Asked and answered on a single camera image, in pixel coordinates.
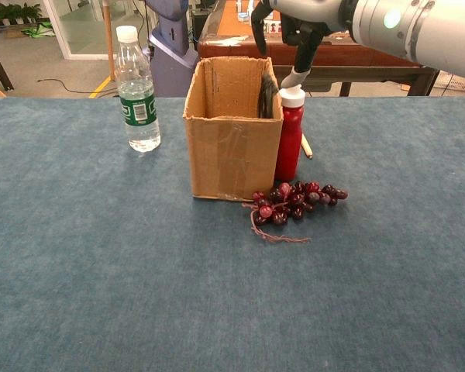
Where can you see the white mesh rack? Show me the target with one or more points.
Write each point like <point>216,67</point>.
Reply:
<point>457,85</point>

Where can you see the green cloth heap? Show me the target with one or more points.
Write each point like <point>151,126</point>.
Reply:
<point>38,31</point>

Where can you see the wooden pole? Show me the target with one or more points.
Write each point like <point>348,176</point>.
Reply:
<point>109,38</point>

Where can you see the white framed glass partition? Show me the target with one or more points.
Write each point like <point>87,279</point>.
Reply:
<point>58,31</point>

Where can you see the black slanted pole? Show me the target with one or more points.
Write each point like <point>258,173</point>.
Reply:
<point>2,69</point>

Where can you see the brown mahjong table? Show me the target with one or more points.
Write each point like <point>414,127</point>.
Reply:
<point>232,27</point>

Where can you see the potted green plants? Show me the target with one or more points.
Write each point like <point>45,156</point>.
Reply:
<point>7,11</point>

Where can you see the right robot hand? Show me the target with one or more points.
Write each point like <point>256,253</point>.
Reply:
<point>310,15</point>

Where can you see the blue table mat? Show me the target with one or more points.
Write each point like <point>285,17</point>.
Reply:
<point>100,290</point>

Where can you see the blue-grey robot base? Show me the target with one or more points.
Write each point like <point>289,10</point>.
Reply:
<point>170,58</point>

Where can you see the blue mahjong tile cluster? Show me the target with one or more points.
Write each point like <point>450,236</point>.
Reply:
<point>243,16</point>

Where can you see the red ketchup bottle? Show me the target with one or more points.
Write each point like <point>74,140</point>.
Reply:
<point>288,143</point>

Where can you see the dark red grape bunch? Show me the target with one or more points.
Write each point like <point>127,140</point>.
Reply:
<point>298,201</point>

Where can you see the clear water bottle green label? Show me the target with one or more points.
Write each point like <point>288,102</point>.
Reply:
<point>137,116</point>

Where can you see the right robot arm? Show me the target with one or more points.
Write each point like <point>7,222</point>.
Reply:
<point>430,31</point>

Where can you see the white mahjong tile row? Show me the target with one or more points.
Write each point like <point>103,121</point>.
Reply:
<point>274,28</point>

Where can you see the open cardboard box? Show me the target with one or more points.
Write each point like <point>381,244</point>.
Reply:
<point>232,155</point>

